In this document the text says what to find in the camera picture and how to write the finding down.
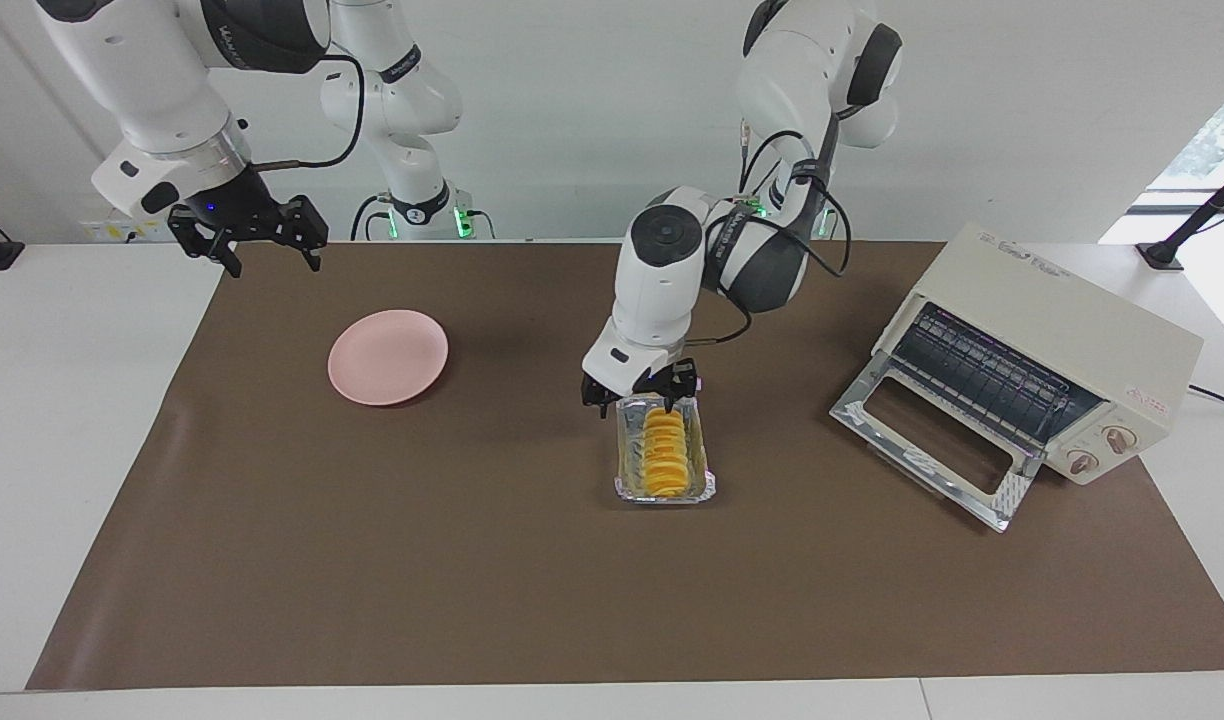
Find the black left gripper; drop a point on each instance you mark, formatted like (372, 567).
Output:
(652, 385)

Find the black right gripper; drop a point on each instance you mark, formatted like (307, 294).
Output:
(222, 205)

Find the sliced yellow bread loaf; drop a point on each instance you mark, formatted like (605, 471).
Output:
(664, 455)

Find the aluminium foil tray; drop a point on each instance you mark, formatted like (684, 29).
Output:
(702, 470)

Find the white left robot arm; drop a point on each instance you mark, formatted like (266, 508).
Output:
(662, 290)

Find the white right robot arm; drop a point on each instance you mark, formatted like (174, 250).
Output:
(152, 80)

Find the glass oven door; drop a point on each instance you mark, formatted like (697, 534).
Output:
(932, 440)

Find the cream toaster oven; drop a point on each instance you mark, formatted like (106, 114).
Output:
(1072, 320)

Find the beige oven knob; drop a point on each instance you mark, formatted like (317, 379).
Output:
(1082, 462)
(1120, 438)

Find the pink round plate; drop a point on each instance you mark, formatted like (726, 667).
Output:
(387, 357)

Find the brown table mat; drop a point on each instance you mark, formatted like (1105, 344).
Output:
(372, 560)

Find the window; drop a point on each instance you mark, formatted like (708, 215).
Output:
(1212, 130)

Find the white wall socket box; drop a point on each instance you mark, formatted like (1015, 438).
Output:
(122, 232)

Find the black camera stand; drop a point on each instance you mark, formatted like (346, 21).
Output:
(1162, 252)

